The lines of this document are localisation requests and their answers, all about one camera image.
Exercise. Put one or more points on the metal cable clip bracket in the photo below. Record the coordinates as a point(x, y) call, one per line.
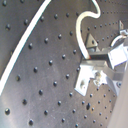
point(90, 42)

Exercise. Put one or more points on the small metal clip post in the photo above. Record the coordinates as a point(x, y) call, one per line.
point(120, 25)

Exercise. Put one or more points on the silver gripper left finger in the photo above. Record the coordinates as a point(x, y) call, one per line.
point(91, 70)

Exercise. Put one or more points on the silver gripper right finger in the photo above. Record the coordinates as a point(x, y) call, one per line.
point(113, 57)

